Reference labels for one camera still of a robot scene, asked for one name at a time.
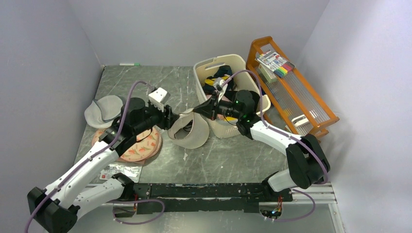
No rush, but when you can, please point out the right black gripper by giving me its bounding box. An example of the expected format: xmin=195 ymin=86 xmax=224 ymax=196
xmin=193 ymin=92 xmax=242 ymax=121

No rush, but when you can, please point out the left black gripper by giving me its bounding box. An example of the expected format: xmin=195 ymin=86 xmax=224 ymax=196
xmin=134 ymin=100 xmax=180 ymax=134

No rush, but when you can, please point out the white mesh laundry bag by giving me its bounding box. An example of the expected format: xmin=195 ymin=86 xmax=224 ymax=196
xmin=167 ymin=108 xmax=210 ymax=149

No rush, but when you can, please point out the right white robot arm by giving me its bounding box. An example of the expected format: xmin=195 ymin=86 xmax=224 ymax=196
xmin=193 ymin=90 xmax=330 ymax=201

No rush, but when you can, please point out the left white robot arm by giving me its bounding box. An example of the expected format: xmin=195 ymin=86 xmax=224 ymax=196
xmin=27 ymin=98 xmax=179 ymax=233

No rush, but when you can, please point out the black bra in mesh bag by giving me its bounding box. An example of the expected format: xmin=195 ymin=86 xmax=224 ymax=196
xmin=182 ymin=124 xmax=192 ymax=132

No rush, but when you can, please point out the floral pink laundry bag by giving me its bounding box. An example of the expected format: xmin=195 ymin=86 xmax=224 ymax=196
xmin=91 ymin=127 xmax=163 ymax=163

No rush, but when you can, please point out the cream plastic laundry basket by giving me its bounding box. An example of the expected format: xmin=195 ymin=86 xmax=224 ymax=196
xmin=193 ymin=54 xmax=260 ymax=138

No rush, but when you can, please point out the black yellow garment in basket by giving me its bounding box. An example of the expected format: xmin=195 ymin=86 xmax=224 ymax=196
xmin=203 ymin=65 xmax=233 ymax=95

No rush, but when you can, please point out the green white marker pen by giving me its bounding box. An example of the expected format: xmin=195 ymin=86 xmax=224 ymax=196
xmin=119 ymin=63 xmax=140 ymax=66

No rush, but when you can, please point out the coloured marker pen pack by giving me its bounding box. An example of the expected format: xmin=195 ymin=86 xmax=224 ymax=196
xmin=256 ymin=50 xmax=295 ymax=78

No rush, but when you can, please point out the orange wooden rack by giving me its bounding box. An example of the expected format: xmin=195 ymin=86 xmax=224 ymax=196
xmin=246 ymin=36 xmax=340 ymax=140

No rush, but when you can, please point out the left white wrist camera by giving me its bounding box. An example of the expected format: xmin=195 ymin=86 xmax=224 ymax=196
xmin=148 ymin=87 xmax=170 ymax=112

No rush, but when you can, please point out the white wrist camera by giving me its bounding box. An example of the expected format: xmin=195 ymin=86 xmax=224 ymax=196
xmin=213 ymin=78 xmax=227 ymax=102
xmin=148 ymin=87 xmax=170 ymax=112

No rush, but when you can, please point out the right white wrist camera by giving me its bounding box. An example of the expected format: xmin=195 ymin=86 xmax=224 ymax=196
xmin=213 ymin=78 xmax=227 ymax=102

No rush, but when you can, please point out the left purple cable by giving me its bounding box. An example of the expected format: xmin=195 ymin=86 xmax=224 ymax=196
xmin=24 ymin=80 xmax=155 ymax=233

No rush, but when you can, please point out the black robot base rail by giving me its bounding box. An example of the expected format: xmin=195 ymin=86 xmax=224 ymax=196
xmin=115 ymin=183 xmax=293 ymax=214

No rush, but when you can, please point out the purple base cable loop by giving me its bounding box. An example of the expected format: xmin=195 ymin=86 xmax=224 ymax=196
xmin=112 ymin=198 xmax=166 ymax=225

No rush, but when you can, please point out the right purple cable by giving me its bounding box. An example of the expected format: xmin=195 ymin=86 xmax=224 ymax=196
xmin=222 ymin=69 xmax=329 ymax=185

